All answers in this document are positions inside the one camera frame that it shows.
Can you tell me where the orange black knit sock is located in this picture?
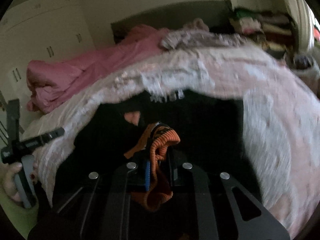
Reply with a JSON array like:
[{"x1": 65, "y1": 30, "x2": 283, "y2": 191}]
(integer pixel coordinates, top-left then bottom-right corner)
[{"x1": 124, "y1": 122, "x2": 180, "y2": 211}]

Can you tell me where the pink patch black sock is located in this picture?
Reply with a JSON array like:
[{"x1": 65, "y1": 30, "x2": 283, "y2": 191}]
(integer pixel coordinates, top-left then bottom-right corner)
[{"x1": 124, "y1": 111, "x2": 140, "y2": 126}]

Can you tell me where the cream wardrobe with handles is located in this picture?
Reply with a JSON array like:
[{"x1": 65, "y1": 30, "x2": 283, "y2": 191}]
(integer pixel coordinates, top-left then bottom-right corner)
[{"x1": 1, "y1": 0, "x2": 95, "y2": 129}]

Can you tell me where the pink white tufted bedspread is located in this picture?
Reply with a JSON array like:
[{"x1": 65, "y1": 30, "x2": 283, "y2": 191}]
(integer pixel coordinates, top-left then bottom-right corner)
[{"x1": 22, "y1": 44, "x2": 319, "y2": 239}]

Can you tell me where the dark headboard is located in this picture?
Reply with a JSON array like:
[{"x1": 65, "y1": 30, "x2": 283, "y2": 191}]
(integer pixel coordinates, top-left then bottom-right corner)
[{"x1": 111, "y1": 0, "x2": 234, "y2": 44}]

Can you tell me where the lilac crumpled garment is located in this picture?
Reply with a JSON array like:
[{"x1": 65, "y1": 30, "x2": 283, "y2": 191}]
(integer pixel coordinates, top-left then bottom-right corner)
[{"x1": 160, "y1": 18, "x2": 253, "y2": 50}]

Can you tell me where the person's left hand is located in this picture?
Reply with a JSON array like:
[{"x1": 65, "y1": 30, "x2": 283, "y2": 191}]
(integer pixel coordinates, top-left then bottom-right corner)
[{"x1": 1, "y1": 163, "x2": 23, "y2": 206}]

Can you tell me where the cream curtain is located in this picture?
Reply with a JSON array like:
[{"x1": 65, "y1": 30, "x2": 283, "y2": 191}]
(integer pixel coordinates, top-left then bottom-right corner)
[{"x1": 284, "y1": 0, "x2": 314, "y2": 52}]

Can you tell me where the black IKIS garment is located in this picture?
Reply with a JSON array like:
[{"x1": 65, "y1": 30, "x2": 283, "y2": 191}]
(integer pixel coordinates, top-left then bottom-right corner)
[{"x1": 56, "y1": 90, "x2": 261, "y2": 199}]

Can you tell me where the clothes heap by window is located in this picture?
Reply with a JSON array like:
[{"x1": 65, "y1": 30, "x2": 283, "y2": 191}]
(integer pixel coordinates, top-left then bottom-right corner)
[{"x1": 292, "y1": 54, "x2": 314, "y2": 70}]

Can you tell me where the stack of folded clothes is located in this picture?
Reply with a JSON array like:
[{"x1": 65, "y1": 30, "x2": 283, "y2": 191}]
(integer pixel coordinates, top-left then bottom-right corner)
[{"x1": 229, "y1": 7, "x2": 299, "y2": 60}]

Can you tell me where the pink duvet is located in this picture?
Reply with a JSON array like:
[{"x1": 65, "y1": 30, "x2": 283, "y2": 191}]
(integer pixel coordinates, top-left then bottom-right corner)
[{"x1": 27, "y1": 24, "x2": 169, "y2": 114}]

